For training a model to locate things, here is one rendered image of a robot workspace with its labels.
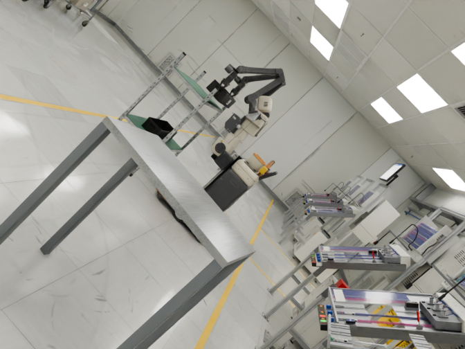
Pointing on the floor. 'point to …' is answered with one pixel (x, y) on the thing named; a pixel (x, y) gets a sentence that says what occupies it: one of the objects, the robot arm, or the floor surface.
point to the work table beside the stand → (162, 161)
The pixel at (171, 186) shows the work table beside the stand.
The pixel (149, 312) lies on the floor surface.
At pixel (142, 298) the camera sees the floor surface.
